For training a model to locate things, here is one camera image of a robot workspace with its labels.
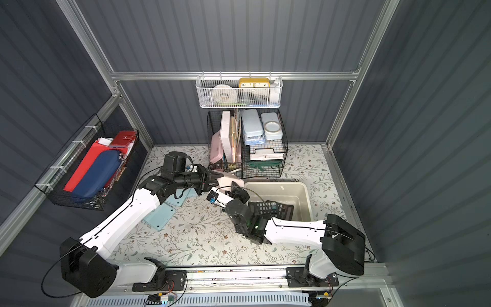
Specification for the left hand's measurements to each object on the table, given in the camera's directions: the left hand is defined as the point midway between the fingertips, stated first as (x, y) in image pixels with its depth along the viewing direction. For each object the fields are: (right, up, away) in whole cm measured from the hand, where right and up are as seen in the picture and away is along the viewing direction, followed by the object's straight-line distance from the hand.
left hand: (225, 178), depth 71 cm
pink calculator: (0, -1, +3) cm, 3 cm away
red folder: (-54, +6, +1) cm, 54 cm away
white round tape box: (+21, +25, +26) cm, 42 cm away
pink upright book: (-2, +18, +18) cm, 26 cm away
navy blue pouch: (-47, +2, -2) cm, 47 cm away
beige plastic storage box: (+32, -9, +20) cm, 39 cm away
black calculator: (+21, -16, +17) cm, 31 cm away
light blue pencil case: (+11, +23, +22) cm, 34 cm away
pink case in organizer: (-8, +13, +29) cm, 33 cm away
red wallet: (-44, +16, +8) cm, 48 cm away
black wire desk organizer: (+18, +7, +23) cm, 30 cm away
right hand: (+4, -4, +5) cm, 8 cm away
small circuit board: (-25, -45, -1) cm, 52 cm away
